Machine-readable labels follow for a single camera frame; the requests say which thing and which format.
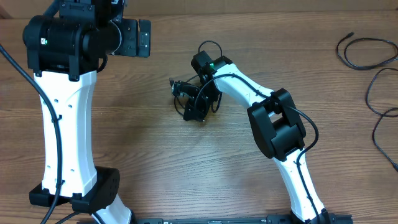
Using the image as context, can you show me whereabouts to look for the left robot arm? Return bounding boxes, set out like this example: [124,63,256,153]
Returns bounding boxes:
[23,0,151,223]

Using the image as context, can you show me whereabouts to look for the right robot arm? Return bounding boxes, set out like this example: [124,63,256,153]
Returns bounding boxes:
[170,51,330,223]

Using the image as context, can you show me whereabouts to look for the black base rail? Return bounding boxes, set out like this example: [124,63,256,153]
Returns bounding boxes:
[133,213,354,224]

